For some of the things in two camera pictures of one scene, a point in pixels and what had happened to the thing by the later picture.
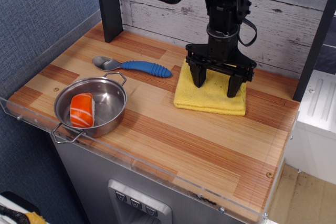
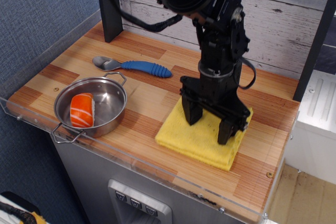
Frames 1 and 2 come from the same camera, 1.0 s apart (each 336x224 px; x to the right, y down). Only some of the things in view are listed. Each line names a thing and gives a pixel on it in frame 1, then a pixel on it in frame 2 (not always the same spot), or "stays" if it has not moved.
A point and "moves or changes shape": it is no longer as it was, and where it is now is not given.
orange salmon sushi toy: (82, 110) stays
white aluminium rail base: (317, 106) stays
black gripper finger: (198, 73) to (193, 111)
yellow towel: (212, 96) moves or changes shape
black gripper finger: (234, 82) to (226, 130)
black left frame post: (109, 4) stays
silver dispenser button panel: (132, 206) stays
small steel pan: (109, 98) stays
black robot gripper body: (222, 52) to (217, 91)
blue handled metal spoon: (106, 64) stays
